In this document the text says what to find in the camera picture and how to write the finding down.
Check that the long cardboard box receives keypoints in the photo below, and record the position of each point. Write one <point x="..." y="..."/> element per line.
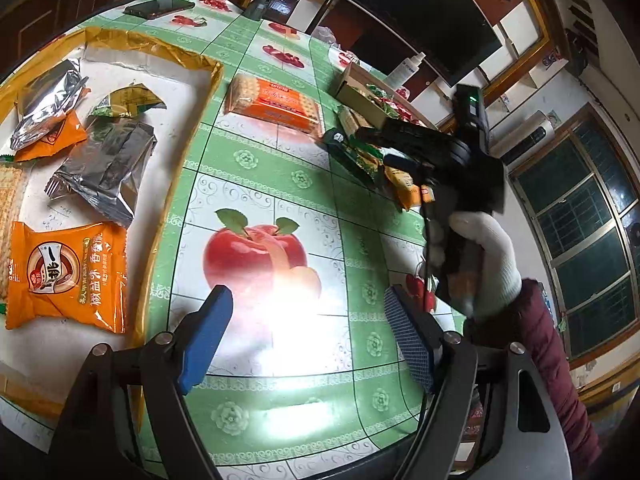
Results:
<point x="350" y="92"/>

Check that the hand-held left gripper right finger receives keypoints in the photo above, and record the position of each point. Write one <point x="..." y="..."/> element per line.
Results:
<point x="412" y="340"/>

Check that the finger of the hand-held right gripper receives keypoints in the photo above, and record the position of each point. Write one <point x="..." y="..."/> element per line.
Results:
<point x="400" y="135"/>
<point x="405" y="164"/>

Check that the orange round-logo snack packet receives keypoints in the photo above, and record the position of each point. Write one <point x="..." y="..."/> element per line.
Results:
<point x="70" y="280"/>

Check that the yellow green snack packet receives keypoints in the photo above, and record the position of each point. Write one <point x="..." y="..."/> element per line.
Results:
<point x="125" y="102"/>

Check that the clear plastic bag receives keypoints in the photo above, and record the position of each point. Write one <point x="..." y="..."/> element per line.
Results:
<point x="327" y="35"/>

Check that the white spray bottle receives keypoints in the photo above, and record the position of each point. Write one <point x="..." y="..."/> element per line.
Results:
<point x="405" y="70"/>

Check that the clear dark-band cracker packet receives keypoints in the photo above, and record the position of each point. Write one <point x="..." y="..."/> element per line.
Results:
<point x="352" y="120"/>

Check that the silver black snack packet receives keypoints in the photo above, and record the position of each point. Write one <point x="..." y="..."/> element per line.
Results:
<point x="105" y="175"/>

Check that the person's right hand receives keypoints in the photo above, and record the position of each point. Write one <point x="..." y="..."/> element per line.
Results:
<point x="495" y="260"/>

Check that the pile of red green packets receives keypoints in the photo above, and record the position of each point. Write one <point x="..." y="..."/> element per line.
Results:
<point x="390" y="105"/>

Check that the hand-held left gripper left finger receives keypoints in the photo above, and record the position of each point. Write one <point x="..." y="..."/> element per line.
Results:
<point x="210" y="330"/>

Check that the white tray with yellow tape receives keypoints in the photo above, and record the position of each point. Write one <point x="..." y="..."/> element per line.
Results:
<point x="175" y="110"/>

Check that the dark green snack packet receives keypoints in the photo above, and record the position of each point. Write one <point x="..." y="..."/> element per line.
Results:
<point x="350" y="157"/>

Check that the black flat television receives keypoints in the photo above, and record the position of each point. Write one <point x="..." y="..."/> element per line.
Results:
<point x="430" y="10"/>

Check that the black smartphone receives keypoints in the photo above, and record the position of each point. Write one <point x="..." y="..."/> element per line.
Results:
<point x="160" y="7"/>

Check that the person's right forearm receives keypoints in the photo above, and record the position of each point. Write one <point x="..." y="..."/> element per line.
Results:
<point x="550" y="350"/>

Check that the large orange cracker pack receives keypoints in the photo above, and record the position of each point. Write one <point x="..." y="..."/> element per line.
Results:
<point x="275" y="105"/>

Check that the silver foil snack packet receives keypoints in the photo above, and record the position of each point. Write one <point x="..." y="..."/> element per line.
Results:
<point x="45" y="100"/>

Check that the white standing air conditioner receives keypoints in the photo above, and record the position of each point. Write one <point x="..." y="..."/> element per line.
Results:
<point x="530" y="135"/>

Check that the clear green-edged cracker packet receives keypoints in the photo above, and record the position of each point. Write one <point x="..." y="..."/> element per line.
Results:
<point x="10" y="230"/>

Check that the dark framed window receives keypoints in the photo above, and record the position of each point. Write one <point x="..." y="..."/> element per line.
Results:
<point x="585" y="220"/>

